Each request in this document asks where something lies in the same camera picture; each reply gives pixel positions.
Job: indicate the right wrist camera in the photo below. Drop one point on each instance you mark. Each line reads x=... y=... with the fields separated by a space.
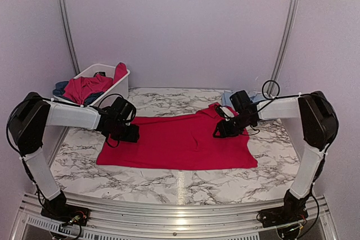
x=224 y=112

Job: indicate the white plastic laundry bin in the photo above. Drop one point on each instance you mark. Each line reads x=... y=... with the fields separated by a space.
x=112 y=85

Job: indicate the right aluminium frame post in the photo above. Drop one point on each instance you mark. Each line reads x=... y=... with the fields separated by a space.
x=289 y=24

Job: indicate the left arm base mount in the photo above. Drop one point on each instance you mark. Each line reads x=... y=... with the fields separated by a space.
x=67 y=214

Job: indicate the red t-shirt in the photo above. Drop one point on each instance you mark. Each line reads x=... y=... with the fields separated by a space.
x=182 y=142

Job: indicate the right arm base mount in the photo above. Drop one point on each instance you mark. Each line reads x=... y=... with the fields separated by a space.
x=279 y=216

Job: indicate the aluminium frame post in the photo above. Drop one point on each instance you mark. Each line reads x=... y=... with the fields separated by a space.
x=68 y=36
x=289 y=24

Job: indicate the red garment in bin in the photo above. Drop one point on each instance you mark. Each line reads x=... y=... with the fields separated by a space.
x=90 y=85

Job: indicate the left aluminium frame post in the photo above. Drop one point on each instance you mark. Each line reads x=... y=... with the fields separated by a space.
x=68 y=36

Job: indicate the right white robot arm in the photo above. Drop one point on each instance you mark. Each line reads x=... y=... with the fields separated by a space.
x=319 y=122

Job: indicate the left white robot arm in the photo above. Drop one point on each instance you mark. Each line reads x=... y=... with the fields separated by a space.
x=28 y=121

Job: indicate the dark blue garment in bin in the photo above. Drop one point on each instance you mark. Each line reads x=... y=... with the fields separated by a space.
x=59 y=92

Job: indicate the front aluminium rail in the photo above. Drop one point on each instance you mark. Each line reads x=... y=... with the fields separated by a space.
x=109 y=219

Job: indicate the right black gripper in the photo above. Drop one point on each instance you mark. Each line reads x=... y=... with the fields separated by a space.
x=224 y=131

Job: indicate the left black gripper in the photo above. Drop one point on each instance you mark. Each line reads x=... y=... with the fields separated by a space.
x=133 y=136

